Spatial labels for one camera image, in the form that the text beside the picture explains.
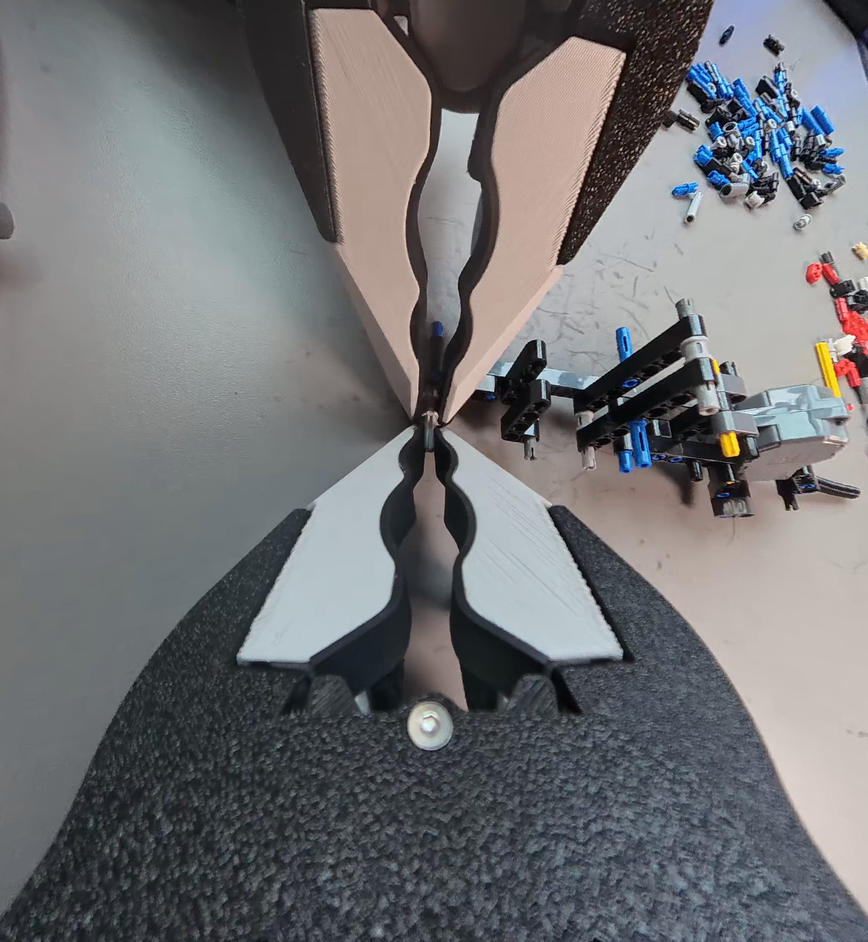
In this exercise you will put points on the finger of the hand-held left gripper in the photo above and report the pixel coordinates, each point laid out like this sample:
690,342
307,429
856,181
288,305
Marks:
371,184
544,184

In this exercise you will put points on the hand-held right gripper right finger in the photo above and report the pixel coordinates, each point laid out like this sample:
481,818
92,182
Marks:
529,581

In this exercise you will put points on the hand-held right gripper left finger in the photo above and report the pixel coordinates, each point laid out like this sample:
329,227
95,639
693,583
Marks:
331,574

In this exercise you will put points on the small black toy pin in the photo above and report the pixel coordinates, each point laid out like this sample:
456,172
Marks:
432,360

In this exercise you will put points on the blue toy pin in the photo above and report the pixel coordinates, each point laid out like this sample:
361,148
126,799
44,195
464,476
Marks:
685,190

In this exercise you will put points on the pile of blue black pins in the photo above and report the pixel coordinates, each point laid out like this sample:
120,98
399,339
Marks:
765,140

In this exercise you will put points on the light grey toy pin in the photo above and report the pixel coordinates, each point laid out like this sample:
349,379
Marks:
693,210

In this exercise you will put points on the small grey toy bush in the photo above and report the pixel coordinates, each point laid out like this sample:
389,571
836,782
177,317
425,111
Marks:
803,221

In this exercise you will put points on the black box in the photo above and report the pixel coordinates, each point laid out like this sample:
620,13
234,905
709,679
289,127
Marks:
860,11

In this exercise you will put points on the black toy brick assembly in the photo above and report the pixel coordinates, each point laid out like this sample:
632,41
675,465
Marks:
669,405

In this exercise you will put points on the pile of red white pieces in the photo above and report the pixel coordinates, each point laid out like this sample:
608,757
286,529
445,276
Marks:
864,331

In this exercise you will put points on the yellow toy axle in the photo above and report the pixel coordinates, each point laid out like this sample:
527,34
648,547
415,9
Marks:
828,368

